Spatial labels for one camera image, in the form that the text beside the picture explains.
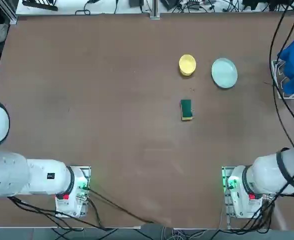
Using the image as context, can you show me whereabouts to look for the green and yellow sponge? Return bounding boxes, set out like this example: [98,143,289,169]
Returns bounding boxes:
[180,99,196,123]

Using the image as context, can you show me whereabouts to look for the small yellow dish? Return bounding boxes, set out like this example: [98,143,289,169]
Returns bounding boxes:
[178,54,198,77]

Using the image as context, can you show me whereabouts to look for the pale green round plate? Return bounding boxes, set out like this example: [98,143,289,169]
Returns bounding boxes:
[210,57,239,89]

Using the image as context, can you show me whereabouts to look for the white metal rack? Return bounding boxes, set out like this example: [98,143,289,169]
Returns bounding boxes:
[271,59,294,100]

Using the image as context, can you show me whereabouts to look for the person's white shoe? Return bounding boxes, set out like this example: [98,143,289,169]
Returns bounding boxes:
[0,23,8,43]

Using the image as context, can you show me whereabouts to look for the black base cable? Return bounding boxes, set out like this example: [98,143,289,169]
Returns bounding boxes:
[6,196,105,231]
[86,187,155,224]

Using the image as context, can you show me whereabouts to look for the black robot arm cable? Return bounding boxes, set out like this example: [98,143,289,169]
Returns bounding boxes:
[276,6,294,137]
[268,0,294,148]

